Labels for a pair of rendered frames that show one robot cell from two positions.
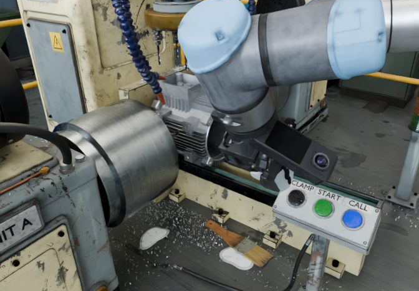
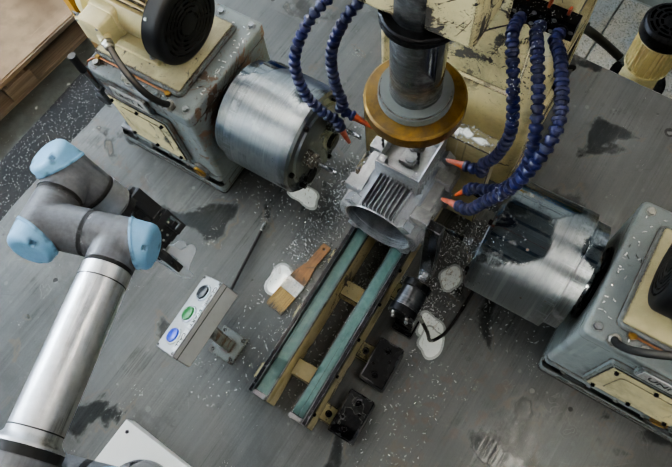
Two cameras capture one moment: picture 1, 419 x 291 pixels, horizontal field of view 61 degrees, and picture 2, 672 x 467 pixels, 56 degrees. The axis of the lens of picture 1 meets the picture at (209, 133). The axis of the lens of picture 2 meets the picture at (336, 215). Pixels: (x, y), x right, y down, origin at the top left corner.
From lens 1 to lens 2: 1.28 m
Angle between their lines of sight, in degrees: 67
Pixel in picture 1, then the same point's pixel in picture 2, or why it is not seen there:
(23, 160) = (173, 74)
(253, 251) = (285, 294)
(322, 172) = not seen: hidden behind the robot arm
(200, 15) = (48, 148)
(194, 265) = (268, 241)
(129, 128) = (258, 126)
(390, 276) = (260, 430)
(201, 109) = (371, 188)
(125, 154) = (236, 135)
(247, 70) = not seen: hidden behind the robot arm
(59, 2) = not seen: outside the picture
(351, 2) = (17, 225)
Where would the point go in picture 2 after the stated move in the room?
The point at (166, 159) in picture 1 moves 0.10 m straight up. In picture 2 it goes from (270, 173) to (261, 151)
